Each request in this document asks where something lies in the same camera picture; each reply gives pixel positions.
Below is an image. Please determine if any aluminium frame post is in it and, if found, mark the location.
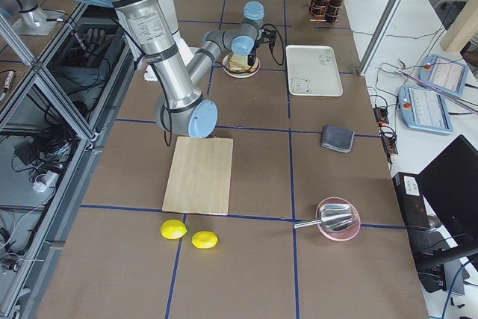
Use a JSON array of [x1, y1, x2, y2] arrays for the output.
[[358, 0, 403, 76]]

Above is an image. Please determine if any yellow lemon two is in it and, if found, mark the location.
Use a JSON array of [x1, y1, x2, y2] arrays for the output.
[[191, 231, 218, 250]]

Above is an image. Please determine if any wooden cutting board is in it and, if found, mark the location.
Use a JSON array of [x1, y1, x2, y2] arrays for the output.
[[162, 137, 233, 215]]

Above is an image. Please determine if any yellow lemon one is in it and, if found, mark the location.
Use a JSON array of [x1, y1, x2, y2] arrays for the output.
[[160, 219, 187, 240]]

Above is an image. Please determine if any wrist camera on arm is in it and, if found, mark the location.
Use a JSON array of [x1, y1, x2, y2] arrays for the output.
[[257, 25, 277, 52]]

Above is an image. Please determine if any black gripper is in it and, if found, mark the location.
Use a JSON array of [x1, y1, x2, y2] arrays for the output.
[[247, 40, 260, 65]]

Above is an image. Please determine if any blue teach pendant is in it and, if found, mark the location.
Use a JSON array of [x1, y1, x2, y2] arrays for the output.
[[419, 54, 469, 98], [398, 85, 453, 135]]

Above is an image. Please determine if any pink bowl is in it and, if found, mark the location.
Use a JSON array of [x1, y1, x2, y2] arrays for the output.
[[315, 196, 361, 241]]

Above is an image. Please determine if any folded grey cloth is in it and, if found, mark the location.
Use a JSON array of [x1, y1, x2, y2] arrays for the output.
[[320, 124, 356, 153]]

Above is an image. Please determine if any black monitor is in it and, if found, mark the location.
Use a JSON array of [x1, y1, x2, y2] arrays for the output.
[[415, 134, 477, 271]]

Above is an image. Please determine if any blue teach pendant near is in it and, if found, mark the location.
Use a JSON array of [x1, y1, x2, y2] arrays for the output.
[[398, 85, 453, 135]]

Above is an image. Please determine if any metal scoop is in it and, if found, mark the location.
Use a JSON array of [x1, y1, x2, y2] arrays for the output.
[[294, 204, 352, 230]]

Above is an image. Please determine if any blue teach pendant far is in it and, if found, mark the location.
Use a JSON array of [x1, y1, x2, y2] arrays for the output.
[[419, 54, 469, 98]]

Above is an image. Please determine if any cream bear serving tray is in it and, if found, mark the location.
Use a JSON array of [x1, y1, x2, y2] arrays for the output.
[[285, 45, 343, 97]]

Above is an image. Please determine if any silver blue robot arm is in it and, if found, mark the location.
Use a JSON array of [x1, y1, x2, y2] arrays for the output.
[[74, 0, 218, 138], [186, 1, 265, 85]]

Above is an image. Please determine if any reacher grabber stick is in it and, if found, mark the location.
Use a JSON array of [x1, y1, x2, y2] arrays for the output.
[[379, 55, 477, 114]]

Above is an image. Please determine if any copper wire bottle rack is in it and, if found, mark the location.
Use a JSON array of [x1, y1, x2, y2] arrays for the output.
[[307, 0, 342, 23]]

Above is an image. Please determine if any black computer box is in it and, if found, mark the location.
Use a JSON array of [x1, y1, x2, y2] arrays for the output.
[[393, 172, 430, 231]]

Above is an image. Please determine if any cream round plate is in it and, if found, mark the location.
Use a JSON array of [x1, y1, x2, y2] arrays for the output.
[[221, 52, 261, 78]]

